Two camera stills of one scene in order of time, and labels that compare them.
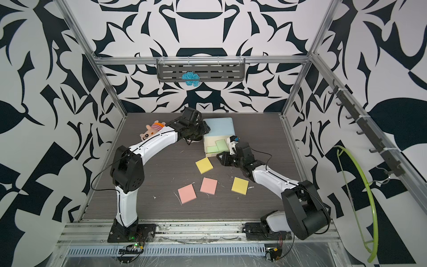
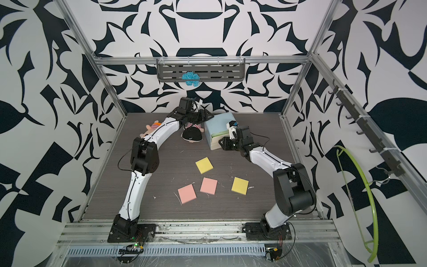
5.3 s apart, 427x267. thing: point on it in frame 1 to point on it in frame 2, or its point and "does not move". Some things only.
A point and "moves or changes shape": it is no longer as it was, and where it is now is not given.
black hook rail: x=391 y=165 does not move
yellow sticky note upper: x=204 y=165 does not move
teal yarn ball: x=190 y=75 does not move
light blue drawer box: x=216 y=140 moves or changes shape
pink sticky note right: x=209 y=186 does not move
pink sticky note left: x=187 y=193 does not move
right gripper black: x=226 y=159 to x=226 y=145
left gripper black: x=204 y=126 to x=205 y=115
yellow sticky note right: x=240 y=186 does not move
